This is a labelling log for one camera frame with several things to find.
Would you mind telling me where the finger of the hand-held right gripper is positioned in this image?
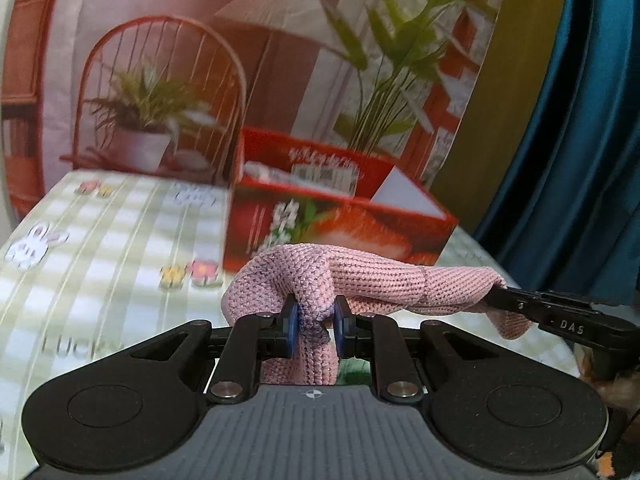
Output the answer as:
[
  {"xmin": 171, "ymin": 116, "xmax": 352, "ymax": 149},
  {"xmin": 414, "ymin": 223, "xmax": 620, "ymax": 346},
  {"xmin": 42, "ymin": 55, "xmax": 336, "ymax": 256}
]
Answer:
[{"xmin": 481, "ymin": 284, "xmax": 551, "ymax": 330}]

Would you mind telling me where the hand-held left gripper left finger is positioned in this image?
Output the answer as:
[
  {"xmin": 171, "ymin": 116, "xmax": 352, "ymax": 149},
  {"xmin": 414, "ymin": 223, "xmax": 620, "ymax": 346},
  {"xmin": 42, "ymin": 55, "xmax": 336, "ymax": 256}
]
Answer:
[{"xmin": 127, "ymin": 294, "xmax": 302, "ymax": 406}]

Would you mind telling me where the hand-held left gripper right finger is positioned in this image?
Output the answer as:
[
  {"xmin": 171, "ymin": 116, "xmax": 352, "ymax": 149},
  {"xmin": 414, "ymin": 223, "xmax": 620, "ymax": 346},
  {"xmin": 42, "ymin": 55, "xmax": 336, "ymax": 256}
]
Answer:
[{"xmin": 332, "ymin": 294, "xmax": 507, "ymax": 406}]

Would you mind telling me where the pink knitted cloth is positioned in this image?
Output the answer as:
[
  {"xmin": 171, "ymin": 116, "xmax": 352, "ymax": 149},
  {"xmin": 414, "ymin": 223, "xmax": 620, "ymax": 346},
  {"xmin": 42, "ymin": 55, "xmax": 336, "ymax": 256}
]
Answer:
[{"xmin": 220, "ymin": 242, "xmax": 534, "ymax": 387}]

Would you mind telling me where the red cardboard box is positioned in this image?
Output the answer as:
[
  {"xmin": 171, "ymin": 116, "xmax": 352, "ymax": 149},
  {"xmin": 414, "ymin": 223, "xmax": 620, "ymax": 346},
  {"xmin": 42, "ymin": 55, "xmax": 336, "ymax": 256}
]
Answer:
[{"xmin": 222, "ymin": 127, "xmax": 459, "ymax": 275}]

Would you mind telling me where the person's right hand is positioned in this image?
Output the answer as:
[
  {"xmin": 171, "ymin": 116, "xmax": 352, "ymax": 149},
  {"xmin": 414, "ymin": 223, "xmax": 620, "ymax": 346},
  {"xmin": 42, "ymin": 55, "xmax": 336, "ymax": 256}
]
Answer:
[{"xmin": 575, "ymin": 350, "xmax": 640, "ymax": 413}]

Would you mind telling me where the green shiny packet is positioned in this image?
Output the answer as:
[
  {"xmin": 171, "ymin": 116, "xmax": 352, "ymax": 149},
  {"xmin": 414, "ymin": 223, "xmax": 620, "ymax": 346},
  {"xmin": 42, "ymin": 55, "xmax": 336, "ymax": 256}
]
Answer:
[{"xmin": 342, "ymin": 359, "xmax": 373, "ymax": 387}]

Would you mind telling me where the teal curtain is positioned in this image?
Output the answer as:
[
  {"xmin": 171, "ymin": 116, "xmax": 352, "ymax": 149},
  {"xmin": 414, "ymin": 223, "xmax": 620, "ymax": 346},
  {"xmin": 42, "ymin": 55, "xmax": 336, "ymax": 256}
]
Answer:
[{"xmin": 472, "ymin": 0, "xmax": 640, "ymax": 307}]

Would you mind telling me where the checked bunny tablecloth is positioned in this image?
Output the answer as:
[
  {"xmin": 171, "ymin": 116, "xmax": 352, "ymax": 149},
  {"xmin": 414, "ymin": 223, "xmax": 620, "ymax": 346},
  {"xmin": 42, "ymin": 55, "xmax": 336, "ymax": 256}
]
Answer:
[{"xmin": 0, "ymin": 170, "xmax": 583, "ymax": 480}]

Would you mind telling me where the printed wall cloth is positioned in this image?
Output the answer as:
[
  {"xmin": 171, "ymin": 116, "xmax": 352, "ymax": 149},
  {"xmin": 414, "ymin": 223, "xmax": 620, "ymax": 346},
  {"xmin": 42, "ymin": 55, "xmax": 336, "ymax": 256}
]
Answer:
[{"xmin": 0, "ymin": 0, "xmax": 512, "ymax": 221}]

